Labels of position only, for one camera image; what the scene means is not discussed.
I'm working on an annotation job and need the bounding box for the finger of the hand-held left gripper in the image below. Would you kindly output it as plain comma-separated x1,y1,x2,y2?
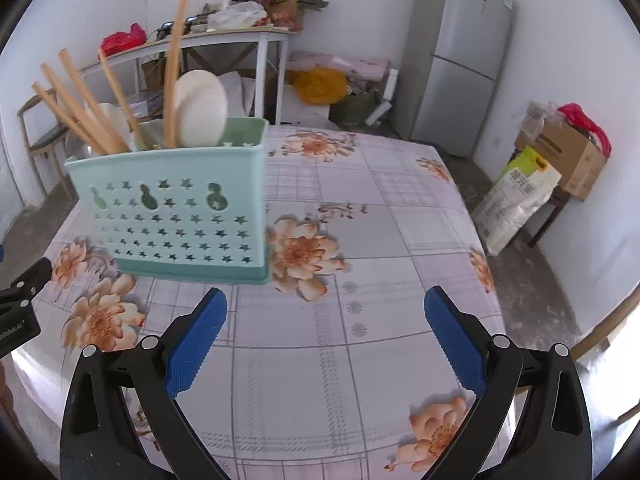
0,256,53,311

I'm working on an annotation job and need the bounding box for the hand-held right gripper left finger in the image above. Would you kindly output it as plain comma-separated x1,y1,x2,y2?
60,287,231,480

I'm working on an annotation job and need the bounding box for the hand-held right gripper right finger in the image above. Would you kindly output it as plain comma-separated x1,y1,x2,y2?
422,285,593,480

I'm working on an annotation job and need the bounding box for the teal plastic utensil holder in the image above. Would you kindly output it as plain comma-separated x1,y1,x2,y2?
64,116,271,287

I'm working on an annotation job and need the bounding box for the metal spoon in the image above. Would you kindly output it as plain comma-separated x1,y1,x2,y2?
64,132,103,158

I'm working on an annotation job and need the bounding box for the wooden chopstick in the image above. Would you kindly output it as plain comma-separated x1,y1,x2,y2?
58,49,130,153
162,0,196,150
40,62,118,155
97,49,148,151
31,81,108,156

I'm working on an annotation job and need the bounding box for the floral tablecloth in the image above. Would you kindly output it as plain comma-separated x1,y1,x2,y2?
10,125,506,480

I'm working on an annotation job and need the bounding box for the wooden chair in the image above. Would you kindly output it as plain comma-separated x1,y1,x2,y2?
570,292,640,428
17,85,76,196

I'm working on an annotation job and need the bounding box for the white and green rice sack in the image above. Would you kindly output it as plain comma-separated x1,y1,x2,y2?
471,146,562,256

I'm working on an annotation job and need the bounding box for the large cardboard box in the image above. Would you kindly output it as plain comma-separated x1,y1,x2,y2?
515,115,608,202

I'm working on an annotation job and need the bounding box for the open cardboard box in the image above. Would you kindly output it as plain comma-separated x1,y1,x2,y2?
142,57,171,91

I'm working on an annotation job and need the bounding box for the dark green bag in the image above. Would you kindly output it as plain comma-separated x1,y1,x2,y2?
330,91,381,128

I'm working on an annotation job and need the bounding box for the white flat board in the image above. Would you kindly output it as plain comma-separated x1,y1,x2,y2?
365,69,401,127

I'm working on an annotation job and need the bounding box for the red plastic bag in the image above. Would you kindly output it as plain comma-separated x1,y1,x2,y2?
101,23,147,56
557,103,612,158

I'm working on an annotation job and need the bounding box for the grey refrigerator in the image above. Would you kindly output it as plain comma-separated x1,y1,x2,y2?
390,0,517,158

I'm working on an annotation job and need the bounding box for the yellow plastic bag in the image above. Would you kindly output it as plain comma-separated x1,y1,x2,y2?
292,67,348,106

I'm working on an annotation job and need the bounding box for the pink package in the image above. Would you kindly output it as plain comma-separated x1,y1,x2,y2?
287,51,391,81

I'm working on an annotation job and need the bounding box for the white desk with wooden top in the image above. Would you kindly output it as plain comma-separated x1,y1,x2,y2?
80,27,301,126

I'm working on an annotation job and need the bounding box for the clear plastic bag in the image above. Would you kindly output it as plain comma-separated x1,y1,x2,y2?
207,1,268,31

